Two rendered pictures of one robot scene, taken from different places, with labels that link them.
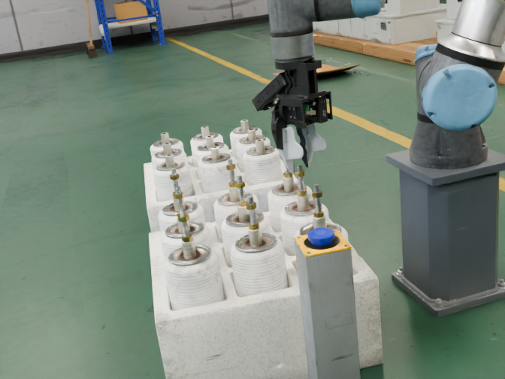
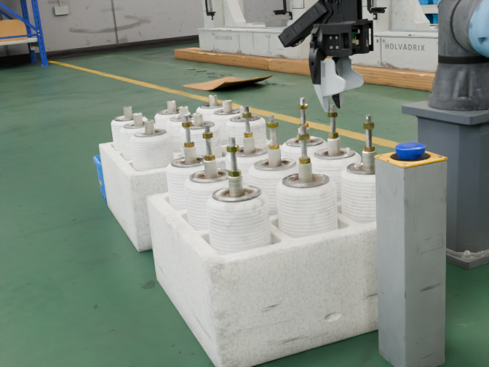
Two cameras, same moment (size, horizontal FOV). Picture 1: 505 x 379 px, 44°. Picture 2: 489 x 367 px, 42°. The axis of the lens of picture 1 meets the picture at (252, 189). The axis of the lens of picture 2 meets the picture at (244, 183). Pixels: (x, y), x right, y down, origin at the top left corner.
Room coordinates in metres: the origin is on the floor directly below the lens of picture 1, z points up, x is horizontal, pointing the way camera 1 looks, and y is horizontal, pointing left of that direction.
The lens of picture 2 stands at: (0.08, 0.31, 0.55)
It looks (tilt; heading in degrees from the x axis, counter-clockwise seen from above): 17 degrees down; 348
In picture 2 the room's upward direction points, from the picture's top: 5 degrees counter-clockwise
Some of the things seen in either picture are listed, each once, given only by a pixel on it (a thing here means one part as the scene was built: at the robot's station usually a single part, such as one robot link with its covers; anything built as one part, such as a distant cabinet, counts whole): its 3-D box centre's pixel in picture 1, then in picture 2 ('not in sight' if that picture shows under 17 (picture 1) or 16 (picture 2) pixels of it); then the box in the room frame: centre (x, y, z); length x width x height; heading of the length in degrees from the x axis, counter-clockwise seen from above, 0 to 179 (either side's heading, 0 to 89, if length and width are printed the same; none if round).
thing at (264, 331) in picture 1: (254, 292); (280, 250); (1.13, 0.02, 0.09); 0.39 x 0.39 x 0.18; 8
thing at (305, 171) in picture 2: (255, 236); (305, 172); (1.01, 0.01, 0.26); 0.02 x 0.02 x 0.03
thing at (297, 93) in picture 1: (300, 92); (340, 21); (1.13, -0.11, 0.49); 0.09 x 0.08 x 0.12; 35
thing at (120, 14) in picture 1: (131, 11); (8, 30); (7.02, 1.05, 0.36); 0.31 x 0.25 x 0.20; 105
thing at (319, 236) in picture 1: (321, 238); (410, 152); (0.85, -0.09, 0.32); 0.04 x 0.04 x 0.02
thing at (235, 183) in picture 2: (188, 249); (236, 186); (1.00, 0.12, 0.26); 0.02 x 0.02 x 0.03
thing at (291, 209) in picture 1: (303, 208); (334, 154); (1.15, -0.09, 0.25); 0.08 x 0.08 x 0.01
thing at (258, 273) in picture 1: (261, 288); (308, 234); (1.01, 0.01, 0.16); 0.10 x 0.10 x 0.18
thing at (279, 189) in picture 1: (289, 189); (304, 142); (1.26, -0.08, 0.25); 0.08 x 0.08 x 0.01
